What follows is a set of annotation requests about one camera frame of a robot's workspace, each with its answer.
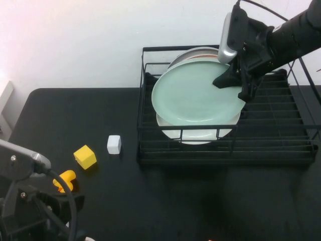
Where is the yellow foam cube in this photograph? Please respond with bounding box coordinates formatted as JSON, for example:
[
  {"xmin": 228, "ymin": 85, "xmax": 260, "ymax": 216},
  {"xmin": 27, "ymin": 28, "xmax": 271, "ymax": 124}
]
[{"xmin": 73, "ymin": 145, "xmax": 97, "ymax": 171}]

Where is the white foam cube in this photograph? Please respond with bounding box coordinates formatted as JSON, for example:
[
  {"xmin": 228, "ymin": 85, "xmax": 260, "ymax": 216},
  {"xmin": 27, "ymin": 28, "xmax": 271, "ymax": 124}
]
[{"xmin": 106, "ymin": 135, "xmax": 122, "ymax": 155}]

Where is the striped rim plate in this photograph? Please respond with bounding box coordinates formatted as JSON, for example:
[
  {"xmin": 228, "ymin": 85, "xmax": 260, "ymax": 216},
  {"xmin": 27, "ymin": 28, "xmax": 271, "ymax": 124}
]
[{"xmin": 184, "ymin": 46, "xmax": 222, "ymax": 61}]

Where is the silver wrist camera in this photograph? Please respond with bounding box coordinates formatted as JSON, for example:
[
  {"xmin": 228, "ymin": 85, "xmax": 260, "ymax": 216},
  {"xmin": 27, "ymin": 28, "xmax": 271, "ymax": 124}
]
[
  {"xmin": 217, "ymin": 12, "xmax": 238, "ymax": 64},
  {"xmin": 0, "ymin": 139, "xmax": 52, "ymax": 182}
]

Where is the black table mat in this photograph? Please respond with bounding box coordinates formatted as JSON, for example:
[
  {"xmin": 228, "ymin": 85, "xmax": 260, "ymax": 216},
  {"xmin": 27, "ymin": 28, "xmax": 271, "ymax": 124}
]
[{"xmin": 7, "ymin": 85, "xmax": 321, "ymax": 241}]

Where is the white plate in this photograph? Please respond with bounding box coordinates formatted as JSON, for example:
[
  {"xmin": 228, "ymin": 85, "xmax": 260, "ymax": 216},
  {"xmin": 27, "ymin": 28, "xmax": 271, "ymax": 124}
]
[{"xmin": 156, "ymin": 110, "xmax": 242, "ymax": 146}]

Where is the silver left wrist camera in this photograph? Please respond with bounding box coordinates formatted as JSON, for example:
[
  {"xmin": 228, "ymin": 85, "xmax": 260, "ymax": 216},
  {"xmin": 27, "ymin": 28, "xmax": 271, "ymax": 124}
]
[{"xmin": 0, "ymin": 139, "xmax": 52, "ymax": 182}]

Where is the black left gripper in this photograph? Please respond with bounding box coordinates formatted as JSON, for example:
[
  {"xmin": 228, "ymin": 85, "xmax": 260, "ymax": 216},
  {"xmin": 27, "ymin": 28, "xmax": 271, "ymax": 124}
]
[{"xmin": 0, "ymin": 180, "xmax": 86, "ymax": 226}]

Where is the thick black camera cable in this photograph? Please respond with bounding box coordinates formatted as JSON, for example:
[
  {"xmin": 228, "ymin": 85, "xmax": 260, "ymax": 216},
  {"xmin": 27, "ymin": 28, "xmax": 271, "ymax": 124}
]
[{"xmin": 32, "ymin": 163, "xmax": 78, "ymax": 241}]

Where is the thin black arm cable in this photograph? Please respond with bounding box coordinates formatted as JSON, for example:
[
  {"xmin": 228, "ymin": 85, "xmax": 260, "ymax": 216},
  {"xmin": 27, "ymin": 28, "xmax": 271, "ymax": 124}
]
[{"xmin": 235, "ymin": 0, "xmax": 289, "ymax": 22}]

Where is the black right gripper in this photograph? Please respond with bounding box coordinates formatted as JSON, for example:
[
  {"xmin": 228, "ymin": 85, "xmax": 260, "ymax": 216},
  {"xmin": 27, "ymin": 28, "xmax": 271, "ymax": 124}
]
[{"xmin": 212, "ymin": 5, "xmax": 274, "ymax": 102}]

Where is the grey plate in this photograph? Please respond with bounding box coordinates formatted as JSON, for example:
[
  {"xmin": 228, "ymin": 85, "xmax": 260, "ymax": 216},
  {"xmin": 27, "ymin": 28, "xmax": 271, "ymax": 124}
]
[{"xmin": 167, "ymin": 49, "xmax": 194, "ymax": 74}]

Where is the black wire dish rack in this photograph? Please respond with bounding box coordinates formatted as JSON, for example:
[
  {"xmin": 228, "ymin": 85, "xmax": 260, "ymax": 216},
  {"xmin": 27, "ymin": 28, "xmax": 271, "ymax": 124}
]
[{"xmin": 136, "ymin": 44, "xmax": 321, "ymax": 165}]

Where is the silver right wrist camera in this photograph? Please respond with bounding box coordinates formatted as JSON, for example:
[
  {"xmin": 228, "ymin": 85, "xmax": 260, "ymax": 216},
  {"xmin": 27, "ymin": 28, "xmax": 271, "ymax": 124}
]
[{"xmin": 217, "ymin": 12, "xmax": 238, "ymax": 64}]

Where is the pale green plate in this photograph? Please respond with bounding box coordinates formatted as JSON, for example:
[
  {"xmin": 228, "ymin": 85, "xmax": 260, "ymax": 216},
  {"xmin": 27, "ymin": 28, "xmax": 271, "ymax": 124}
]
[{"xmin": 151, "ymin": 61, "xmax": 246, "ymax": 126}]

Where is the yellow rubber duck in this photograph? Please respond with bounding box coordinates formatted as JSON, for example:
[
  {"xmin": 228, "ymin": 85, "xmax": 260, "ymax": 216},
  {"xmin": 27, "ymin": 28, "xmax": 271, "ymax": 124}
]
[{"xmin": 52, "ymin": 170, "xmax": 77, "ymax": 194}]

